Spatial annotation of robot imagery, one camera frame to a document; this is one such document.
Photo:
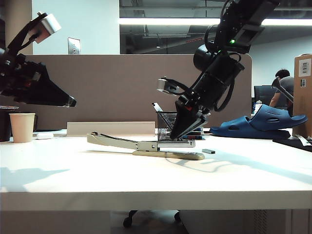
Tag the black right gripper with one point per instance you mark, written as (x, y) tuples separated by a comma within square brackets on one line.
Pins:
[(195, 101)]

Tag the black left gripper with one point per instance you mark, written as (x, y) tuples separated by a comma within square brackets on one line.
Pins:
[(22, 83)]

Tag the beige long-reach stapler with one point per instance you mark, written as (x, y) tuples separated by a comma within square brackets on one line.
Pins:
[(146, 146)]

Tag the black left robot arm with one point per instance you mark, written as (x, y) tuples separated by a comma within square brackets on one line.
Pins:
[(9, 57)]

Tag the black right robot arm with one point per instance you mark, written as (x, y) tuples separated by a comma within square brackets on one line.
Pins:
[(219, 73)]

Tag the black mesh pen holder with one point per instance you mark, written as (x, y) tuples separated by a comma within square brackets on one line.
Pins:
[(163, 126)]

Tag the white pen with black cap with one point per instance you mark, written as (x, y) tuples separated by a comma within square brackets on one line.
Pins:
[(158, 107)]

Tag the silver staple strip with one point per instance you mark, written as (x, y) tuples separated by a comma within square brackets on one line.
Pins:
[(208, 151)]

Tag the blue foam slipper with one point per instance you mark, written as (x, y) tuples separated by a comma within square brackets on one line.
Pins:
[(270, 117), (229, 128)]

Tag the small white case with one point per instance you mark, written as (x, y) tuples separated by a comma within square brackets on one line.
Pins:
[(44, 136)]

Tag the brown desk divider panel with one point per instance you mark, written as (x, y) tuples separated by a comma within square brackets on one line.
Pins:
[(109, 85)]

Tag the beige paper cup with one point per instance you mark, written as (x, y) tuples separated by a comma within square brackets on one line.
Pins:
[(22, 128)]

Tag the black round container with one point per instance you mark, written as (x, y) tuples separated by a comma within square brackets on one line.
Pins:
[(4, 126)]

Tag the white water bottle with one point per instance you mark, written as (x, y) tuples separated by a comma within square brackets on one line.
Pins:
[(258, 107)]

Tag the black monitor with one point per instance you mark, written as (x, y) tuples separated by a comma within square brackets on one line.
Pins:
[(263, 95)]

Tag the black desk mat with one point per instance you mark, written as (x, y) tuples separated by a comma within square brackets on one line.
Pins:
[(292, 143)]

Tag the long ceiling light strip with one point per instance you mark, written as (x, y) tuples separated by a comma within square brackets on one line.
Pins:
[(158, 21)]

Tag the person in grey shirt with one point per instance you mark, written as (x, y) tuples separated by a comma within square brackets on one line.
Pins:
[(287, 84)]

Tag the white plastic strip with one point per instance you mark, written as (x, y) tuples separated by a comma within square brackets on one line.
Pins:
[(302, 141)]

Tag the brown cardboard box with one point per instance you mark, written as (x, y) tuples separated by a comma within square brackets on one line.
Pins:
[(302, 104)]

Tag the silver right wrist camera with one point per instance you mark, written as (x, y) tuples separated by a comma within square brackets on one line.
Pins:
[(162, 85)]

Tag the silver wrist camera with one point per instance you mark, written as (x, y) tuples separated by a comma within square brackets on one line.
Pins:
[(47, 25), (162, 85)]

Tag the metal wall switch plate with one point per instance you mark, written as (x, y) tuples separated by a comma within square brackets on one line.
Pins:
[(74, 46)]

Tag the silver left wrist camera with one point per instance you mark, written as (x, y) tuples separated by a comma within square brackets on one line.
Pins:
[(47, 25)]

